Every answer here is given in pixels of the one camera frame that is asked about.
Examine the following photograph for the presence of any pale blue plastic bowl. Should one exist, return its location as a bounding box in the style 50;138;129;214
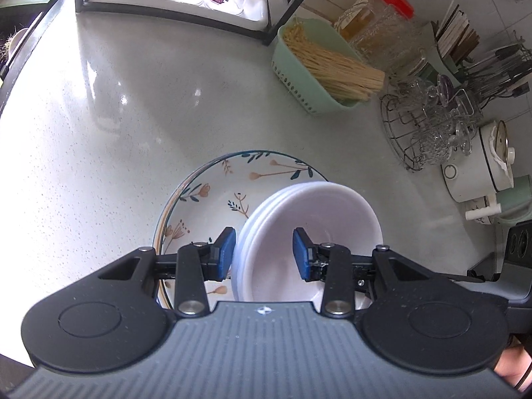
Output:
248;183;383;304
239;182;377;303

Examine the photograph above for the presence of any white electric cooking pot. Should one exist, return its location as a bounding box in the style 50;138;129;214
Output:
441;120;517;223

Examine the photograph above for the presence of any tall glass pitcher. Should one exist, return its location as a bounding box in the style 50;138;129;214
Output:
388;29;429;79

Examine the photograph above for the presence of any bundle of chopsticks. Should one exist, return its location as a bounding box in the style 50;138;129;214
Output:
431;4;482;61

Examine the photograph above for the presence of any green plastic basket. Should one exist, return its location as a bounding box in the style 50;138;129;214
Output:
272;17;388;115

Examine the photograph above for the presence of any red lid plastic jar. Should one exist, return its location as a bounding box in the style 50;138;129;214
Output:
366;0;417;53

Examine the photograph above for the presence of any textured glass mug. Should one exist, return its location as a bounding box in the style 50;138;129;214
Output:
332;0;377;47

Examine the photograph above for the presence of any green utensil holder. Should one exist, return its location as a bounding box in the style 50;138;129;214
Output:
428;37;468;86

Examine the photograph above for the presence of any hanging rack of kitchen utensils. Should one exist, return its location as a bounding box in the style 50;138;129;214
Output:
461;29;532;98

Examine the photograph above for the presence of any white ceramic bowl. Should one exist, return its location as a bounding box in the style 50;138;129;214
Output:
232;181;370;303

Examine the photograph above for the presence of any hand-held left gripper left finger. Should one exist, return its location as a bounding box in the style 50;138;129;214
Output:
97;227;237;316

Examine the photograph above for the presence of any white drip tray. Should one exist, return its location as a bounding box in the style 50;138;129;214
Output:
84;0;269;31

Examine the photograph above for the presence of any person's right forearm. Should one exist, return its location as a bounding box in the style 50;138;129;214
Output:
494;338;532;392

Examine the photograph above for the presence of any black kitchen sink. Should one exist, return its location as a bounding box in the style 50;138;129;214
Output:
0;0;64;94

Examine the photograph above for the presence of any black dish rack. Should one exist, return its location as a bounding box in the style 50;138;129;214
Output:
74;0;346;47

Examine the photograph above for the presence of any bundle of dry noodles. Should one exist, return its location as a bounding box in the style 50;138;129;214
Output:
283;23;386;101

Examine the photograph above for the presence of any floral deep plate blue rim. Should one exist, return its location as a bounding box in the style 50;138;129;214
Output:
152;150;334;311

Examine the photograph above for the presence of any round wire glass rack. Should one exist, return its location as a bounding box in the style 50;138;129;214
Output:
380;91;433;172

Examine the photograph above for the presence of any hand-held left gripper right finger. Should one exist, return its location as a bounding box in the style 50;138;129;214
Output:
293;228;435;316

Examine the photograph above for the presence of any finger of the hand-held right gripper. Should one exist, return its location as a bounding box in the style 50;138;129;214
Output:
466;270;506;284

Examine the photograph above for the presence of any black stove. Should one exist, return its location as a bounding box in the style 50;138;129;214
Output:
494;221;532;267

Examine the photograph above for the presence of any cluster of upturned glass cups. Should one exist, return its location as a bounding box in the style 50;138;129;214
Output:
395;75;485;166

